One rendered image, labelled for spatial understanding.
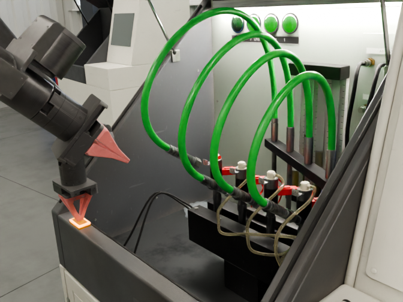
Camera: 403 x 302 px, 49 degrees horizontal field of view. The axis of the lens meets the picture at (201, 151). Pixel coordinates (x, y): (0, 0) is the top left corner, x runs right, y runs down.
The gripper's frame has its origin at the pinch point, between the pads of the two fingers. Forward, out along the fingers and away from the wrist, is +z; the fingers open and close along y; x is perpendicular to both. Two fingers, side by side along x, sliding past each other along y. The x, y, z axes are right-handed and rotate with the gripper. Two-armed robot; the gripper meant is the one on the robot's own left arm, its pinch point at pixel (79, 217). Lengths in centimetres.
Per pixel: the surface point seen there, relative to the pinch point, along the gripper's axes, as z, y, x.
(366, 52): -35, -41, -51
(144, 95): -30.7, -22.4, -6.4
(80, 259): 9.6, -1.7, 2.1
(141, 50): -12, 229, -174
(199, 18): -44, -23, -20
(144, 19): -37, 228, -179
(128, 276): 3.4, -24.4, 2.3
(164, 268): 13.8, -13.9, -13.2
